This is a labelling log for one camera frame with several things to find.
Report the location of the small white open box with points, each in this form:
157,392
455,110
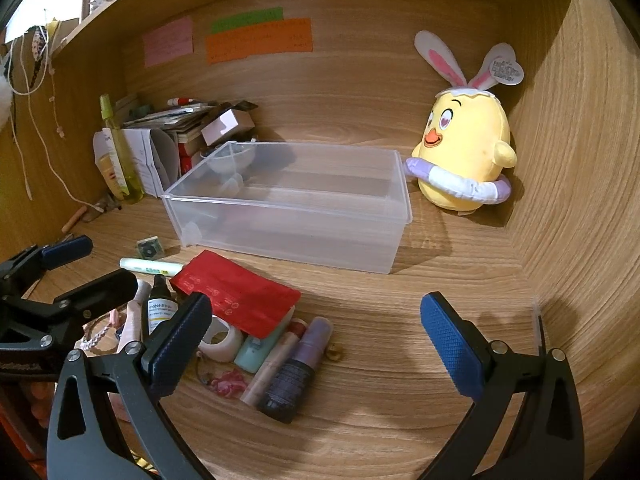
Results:
227,125

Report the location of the orange sticky note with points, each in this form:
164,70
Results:
260,42

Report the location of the purple spray bottle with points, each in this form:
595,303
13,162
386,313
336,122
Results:
295,375

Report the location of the white tape roll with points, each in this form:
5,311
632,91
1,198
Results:
225,347

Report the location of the pink sticky note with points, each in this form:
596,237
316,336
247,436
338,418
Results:
167,42

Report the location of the white bowl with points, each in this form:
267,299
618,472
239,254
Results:
227,160

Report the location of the red pouch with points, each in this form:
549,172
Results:
235,295

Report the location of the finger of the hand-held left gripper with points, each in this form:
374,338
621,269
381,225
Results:
67,251
100,290

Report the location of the yellow-green spray bottle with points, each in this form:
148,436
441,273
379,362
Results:
125,170

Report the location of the small square green item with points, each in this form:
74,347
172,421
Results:
148,247

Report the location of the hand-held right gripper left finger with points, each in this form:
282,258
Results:
177,347

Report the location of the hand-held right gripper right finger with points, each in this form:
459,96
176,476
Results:
450,350

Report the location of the white-green stick tube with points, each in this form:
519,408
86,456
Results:
150,265

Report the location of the small teal item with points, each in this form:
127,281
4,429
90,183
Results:
143,111

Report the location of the white folded papers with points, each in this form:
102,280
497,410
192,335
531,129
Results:
145,160

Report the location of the clear plastic box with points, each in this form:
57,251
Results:
300,220

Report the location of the dark dropper bottle white label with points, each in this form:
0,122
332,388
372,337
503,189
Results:
160,310

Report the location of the mint green tube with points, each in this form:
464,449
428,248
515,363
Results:
255,352

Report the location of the green sticky note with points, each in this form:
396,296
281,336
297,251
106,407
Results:
245,20

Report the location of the yellow chick plush toy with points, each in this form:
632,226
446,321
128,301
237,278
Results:
465,145

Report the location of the pink tube white cap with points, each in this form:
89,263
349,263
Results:
132,320

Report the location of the red box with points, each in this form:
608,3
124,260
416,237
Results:
190,157

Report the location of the small wooden stick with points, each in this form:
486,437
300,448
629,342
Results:
75,219

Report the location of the beige tube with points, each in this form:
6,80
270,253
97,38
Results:
272,370

